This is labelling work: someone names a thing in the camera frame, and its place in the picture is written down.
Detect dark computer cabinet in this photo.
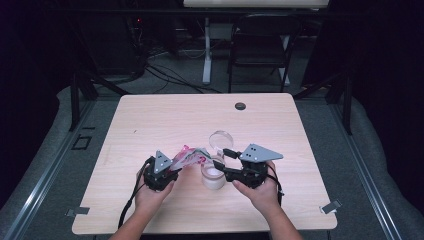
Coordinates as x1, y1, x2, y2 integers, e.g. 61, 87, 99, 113
79, 13, 148, 76

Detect white desk leg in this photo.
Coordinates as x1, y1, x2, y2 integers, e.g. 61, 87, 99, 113
202, 16, 213, 85

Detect left hand-held gripper black cable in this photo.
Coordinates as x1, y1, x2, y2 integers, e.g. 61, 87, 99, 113
118, 159, 151, 229

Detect black metal stand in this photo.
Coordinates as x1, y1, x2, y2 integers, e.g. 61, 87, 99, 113
68, 71, 129, 132
293, 71, 354, 136

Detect person's right hand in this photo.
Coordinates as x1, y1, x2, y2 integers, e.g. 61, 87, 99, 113
232, 160, 283, 216

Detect clear glass jar with lid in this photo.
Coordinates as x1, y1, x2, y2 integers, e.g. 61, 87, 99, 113
199, 129, 235, 191

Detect hand-held gripper black cable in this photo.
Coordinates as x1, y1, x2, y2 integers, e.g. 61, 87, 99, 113
266, 164, 285, 207
118, 159, 151, 229

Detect black folding chair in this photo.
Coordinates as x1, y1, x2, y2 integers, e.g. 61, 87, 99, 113
228, 14, 303, 94

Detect person's left hand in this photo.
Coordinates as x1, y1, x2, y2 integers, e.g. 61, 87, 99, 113
134, 171, 176, 214

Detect black floor cables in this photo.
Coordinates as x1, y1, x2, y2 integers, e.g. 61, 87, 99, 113
144, 63, 221, 94

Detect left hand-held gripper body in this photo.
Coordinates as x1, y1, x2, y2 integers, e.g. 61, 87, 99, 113
143, 149, 179, 192

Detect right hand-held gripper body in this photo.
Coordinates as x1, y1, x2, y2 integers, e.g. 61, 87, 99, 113
233, 143, 284, 190

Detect grey table clip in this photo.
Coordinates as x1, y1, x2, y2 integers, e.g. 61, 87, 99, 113
65, 206, 91, 218
319, 199, 343, 215

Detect pink printed plastic bag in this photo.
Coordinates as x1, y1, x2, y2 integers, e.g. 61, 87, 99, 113
169, 144, 214, 173

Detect right hand-held gripper black cable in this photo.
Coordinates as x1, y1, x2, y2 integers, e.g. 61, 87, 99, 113
266, 164, 285, 207

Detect metal floor rail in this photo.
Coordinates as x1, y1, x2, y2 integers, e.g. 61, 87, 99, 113
328, 99, 403, 240
3, 99, 96, 240

